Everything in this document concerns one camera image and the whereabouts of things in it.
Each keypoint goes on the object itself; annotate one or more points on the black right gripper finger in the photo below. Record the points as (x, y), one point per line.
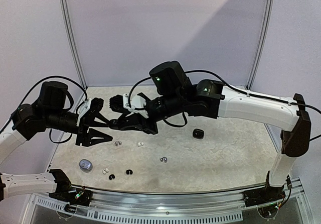
(130, 127)
(129, 118)

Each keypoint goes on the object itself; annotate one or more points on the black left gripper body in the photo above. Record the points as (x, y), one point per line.
(83, 128)

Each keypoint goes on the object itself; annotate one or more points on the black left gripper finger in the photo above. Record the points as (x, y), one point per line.
(98, 120)
(96, 137)

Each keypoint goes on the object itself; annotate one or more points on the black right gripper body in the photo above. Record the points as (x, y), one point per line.
(147, 121)

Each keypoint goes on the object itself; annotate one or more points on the glossy black earbud charging case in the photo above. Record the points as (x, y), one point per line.
(198, 134)

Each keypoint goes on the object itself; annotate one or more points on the small black case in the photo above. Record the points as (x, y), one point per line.
(115, 124)

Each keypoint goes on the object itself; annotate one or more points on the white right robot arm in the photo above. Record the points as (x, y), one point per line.
(217, 99)

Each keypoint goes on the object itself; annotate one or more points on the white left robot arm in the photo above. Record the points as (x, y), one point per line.
(48, 111)

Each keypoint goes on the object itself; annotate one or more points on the silver blue charging case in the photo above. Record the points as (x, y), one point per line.
(85, 165)

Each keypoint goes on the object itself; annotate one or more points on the white earbud lower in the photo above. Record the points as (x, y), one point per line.
(105, 171)

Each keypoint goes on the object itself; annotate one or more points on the silver earbud right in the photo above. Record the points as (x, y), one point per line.
(164, 159)

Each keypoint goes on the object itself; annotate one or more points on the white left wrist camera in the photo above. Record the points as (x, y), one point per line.
(89, 106)

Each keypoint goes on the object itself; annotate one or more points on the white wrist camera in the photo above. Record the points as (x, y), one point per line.
(122, 104)
(89, 106)

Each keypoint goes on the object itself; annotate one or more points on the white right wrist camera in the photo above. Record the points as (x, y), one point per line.
(122, 104)

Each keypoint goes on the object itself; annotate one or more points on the black ring earbud right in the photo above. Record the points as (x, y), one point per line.
(129, 172)

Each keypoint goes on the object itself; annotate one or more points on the black ring earbud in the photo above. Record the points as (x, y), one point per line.
(129, 172)
(111, 177)

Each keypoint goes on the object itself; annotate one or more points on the black ring earbud left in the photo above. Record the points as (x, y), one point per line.
(111, 177)

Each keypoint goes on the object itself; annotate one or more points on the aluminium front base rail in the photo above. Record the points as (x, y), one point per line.
(295, 210)

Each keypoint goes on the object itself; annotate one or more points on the white perforated cable tray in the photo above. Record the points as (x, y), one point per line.
(53, 212)

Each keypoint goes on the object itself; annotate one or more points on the aluminium right corner post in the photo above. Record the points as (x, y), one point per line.
(260, 47)

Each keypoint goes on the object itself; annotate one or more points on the aluminium corner post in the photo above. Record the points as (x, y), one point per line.
(260, 47)
(72, 42)

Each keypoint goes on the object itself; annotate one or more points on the aluminium left corner post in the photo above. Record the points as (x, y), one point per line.
(72, 42)

